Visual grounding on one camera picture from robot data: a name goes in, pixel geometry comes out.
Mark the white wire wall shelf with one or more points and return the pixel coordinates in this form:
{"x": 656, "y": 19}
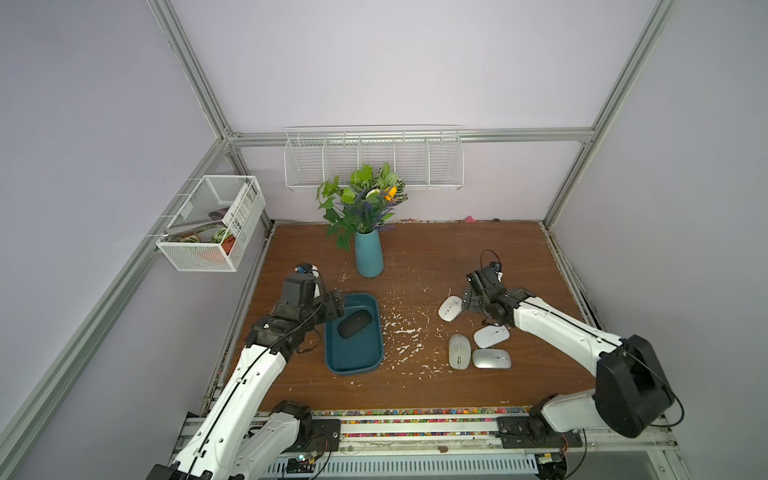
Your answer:
{"x": 423, "y": 156}

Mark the teal vase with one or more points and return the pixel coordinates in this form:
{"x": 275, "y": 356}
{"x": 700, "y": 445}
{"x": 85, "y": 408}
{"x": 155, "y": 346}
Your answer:
{"x": 368, "y": 254}

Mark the light grey mouse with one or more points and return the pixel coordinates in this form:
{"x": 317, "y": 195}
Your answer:
{"x": 459, "y": 352}

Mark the silver mouse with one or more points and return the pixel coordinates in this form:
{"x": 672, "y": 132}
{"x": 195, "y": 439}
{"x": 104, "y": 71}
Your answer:
{"x": 495, "y": 359}

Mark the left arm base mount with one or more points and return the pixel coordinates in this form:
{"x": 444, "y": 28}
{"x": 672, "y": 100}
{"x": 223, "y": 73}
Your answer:
{"x": 313, "y": 434}

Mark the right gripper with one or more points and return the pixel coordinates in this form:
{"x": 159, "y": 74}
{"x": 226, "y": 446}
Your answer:
{"x": 469, "y": 300}

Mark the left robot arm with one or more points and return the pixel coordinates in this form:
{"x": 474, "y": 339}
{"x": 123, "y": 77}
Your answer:
{"x": 220, "y": 448}

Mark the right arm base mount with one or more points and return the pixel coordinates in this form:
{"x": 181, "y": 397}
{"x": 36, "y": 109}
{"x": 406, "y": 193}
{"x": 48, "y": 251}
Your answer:
{"x": 533, "y": 431}

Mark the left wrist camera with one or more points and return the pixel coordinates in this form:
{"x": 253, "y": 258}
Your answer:
{"x": 307, "y": 268}

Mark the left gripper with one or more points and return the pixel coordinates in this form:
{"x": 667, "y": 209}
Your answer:
{"x": 333, "y": 304}

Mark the white mesh side basket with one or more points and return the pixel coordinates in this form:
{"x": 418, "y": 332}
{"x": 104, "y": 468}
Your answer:
{"x": 213, "y": 226}

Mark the teal storage tray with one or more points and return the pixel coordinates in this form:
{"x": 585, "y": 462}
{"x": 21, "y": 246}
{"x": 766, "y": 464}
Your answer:
{"x": 353, "y": 344}

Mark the black computer mouse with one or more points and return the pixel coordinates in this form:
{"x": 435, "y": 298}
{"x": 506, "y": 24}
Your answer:
{"x": 353, "y": 323}

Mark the artificial green plant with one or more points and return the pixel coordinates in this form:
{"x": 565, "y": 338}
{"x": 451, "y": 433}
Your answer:
{"x": 363, "y": 205}

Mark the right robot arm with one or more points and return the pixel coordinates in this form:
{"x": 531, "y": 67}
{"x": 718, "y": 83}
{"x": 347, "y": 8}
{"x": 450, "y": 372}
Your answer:
{"x": 631, "y": 389}

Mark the white mouse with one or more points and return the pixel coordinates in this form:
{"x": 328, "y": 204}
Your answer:
{"x": 451, "y": 308}
{"x": 490, "y": 335}

